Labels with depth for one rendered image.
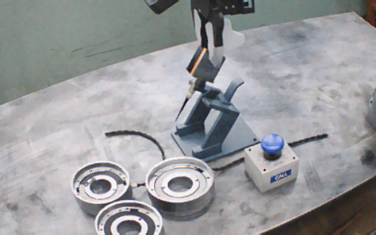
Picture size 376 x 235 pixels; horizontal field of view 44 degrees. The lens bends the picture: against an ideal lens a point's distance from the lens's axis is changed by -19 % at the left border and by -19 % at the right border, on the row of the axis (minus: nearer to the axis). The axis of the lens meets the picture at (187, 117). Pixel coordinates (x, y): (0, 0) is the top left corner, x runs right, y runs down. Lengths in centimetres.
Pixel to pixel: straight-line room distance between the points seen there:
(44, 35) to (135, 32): 48
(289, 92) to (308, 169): 23
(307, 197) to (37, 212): 47
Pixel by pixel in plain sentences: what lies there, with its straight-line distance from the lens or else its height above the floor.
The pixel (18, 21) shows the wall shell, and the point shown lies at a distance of 236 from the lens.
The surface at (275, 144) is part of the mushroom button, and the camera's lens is 84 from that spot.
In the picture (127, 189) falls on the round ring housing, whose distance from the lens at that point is 84.
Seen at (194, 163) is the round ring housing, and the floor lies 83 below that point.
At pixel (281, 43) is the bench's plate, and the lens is 127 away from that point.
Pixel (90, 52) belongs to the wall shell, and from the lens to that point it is 250.
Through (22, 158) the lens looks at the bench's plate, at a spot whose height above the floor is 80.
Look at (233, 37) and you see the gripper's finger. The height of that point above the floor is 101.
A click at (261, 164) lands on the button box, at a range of 85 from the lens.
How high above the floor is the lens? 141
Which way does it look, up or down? 36 degrees down
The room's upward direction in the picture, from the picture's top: 7 degrees counter-clockwise
